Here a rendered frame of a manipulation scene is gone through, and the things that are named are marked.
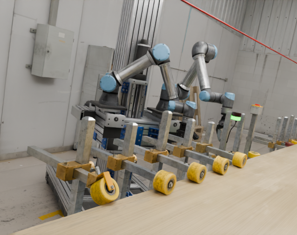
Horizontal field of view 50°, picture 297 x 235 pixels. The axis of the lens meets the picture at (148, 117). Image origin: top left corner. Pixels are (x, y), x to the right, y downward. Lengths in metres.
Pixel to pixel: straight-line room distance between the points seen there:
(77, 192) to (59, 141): 3.50
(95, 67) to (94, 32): 0.53
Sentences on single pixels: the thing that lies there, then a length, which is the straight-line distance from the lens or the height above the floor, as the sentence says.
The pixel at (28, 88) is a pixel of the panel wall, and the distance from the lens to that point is 4.17.
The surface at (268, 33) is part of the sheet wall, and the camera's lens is 10.22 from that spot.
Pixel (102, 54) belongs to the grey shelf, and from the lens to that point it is 4.55.
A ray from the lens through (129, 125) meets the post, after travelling 1.34.
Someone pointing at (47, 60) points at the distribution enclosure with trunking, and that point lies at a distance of 3.98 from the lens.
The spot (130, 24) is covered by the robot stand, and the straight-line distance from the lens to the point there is 2.62.
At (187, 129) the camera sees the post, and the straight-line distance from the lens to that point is 1.76.
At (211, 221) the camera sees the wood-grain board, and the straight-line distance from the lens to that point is 1.10.
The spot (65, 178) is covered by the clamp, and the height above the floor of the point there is 0.93.
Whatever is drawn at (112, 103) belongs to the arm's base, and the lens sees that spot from 2.38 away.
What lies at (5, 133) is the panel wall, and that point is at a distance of 4.13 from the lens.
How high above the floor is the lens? 1.34
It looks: 8 degrees down
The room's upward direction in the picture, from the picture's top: 10 degrees clockwise
